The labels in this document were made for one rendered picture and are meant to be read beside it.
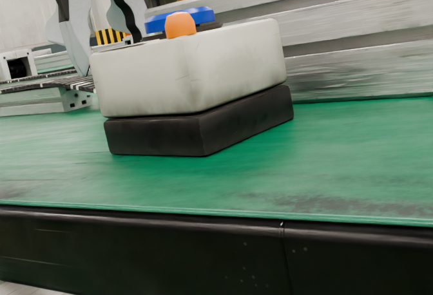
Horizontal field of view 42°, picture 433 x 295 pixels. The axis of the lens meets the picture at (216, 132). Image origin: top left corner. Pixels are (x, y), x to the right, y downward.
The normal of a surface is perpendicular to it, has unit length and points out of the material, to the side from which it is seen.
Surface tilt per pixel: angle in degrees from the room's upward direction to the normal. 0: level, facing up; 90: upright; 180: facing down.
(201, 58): 90
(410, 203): 0
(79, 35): 90
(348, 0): 90
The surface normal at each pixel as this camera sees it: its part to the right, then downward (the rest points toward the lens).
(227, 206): -0.19, -0.96
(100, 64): -0.65, 0.26
